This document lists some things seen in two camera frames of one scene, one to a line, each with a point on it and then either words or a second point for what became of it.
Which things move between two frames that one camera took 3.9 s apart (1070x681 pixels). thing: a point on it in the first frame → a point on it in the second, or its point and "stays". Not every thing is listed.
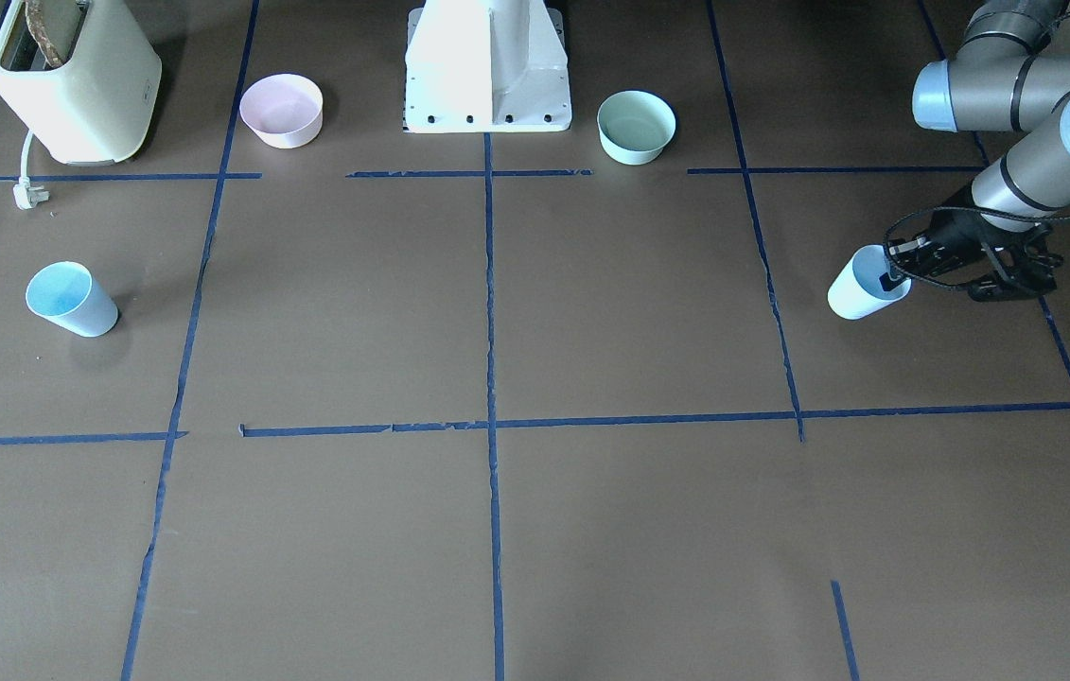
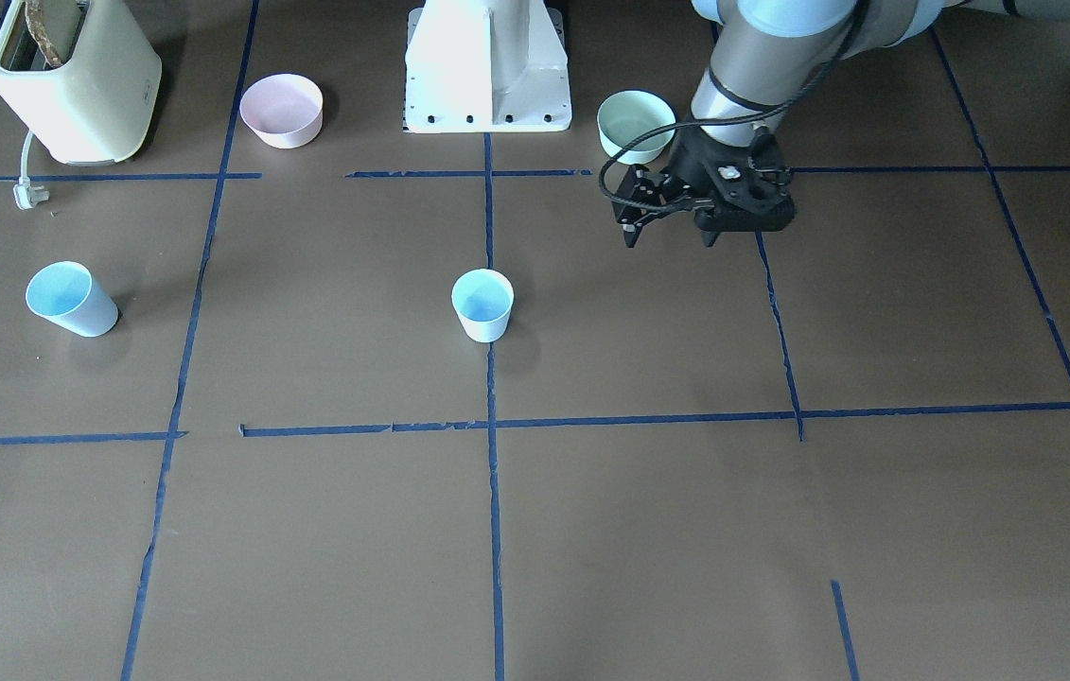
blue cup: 68,294 stays
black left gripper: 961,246 → 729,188
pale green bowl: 634,126 stays
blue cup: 856,288 → 483,300
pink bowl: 283,111 stays
